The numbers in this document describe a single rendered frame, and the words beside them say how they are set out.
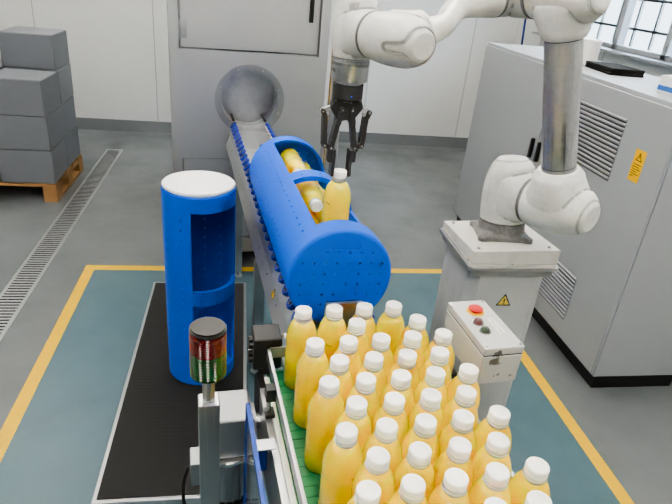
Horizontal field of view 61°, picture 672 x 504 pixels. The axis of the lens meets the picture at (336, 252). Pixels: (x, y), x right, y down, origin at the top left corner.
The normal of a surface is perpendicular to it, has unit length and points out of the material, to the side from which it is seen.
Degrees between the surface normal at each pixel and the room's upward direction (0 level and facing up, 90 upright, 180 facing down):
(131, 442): 0
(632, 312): 90
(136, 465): 0
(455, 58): 90
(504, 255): 90
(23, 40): 90
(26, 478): 0
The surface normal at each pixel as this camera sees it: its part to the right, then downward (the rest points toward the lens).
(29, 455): 0.09, -0.89
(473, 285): -0.60, 0.31
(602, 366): 0.14, 0.45
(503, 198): -0.79, 0.22
